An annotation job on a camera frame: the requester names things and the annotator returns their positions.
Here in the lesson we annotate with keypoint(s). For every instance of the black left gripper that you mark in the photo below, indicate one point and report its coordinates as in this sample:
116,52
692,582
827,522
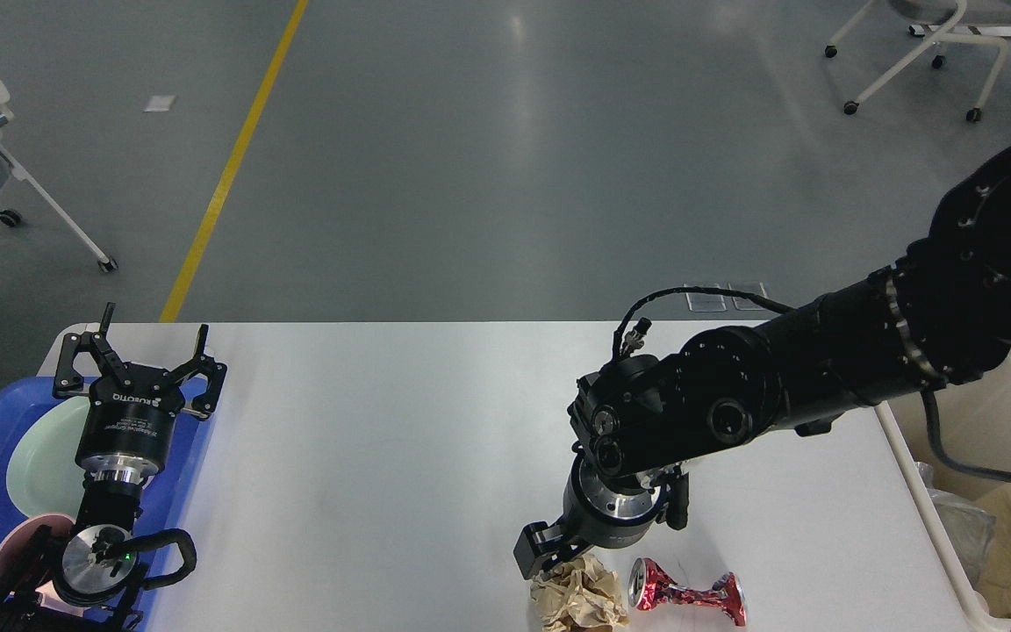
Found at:
134,428

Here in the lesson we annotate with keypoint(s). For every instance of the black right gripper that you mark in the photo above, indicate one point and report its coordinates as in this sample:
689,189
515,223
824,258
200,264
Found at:
593,516

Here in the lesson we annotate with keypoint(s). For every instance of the brown paper ball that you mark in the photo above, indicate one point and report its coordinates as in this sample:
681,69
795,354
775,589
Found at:
582,595

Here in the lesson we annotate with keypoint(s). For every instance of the light green plate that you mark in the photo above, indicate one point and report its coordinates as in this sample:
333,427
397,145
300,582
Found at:
43,476

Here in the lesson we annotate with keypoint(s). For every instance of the aluminium foil tray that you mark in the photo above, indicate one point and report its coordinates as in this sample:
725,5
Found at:
969,528

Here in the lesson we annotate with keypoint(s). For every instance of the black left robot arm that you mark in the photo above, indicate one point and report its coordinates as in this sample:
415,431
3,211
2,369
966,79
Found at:
91,578

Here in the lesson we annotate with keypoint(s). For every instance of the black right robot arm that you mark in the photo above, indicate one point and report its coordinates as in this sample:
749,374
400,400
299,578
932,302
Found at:
939,316

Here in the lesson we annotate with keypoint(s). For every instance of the red foil wrapper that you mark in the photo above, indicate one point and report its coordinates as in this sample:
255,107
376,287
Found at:
649,587

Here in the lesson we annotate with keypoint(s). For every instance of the beige plastic bin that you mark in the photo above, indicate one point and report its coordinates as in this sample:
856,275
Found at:
975,420

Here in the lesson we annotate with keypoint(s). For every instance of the white chair base bar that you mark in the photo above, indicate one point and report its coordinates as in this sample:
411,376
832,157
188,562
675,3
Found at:
1002,31

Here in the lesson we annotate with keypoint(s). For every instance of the white wheeled chair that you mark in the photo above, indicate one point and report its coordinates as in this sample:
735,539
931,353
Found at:
946,14

